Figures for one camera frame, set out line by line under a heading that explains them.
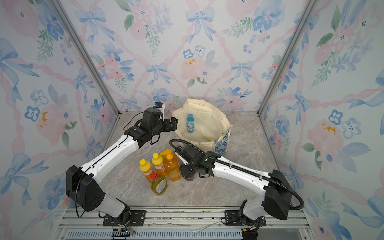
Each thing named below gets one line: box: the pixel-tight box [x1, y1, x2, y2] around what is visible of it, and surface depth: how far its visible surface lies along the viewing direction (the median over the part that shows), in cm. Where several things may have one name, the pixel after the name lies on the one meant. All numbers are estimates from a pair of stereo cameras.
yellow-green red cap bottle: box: [151, 172, 168, 196], surface depth 76 cm
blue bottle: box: [187, 113, 195, 134], surface depth 102 cm
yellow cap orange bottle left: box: [139, 159, 153, 183], surface depth 72 cm
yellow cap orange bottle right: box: [152, 153, 168, 177], surface depth 74 cm
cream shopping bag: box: [172, 98, 233, 156], surface depth 93 cm
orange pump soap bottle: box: [160, 149, 181, 182], surface depth 75 cm
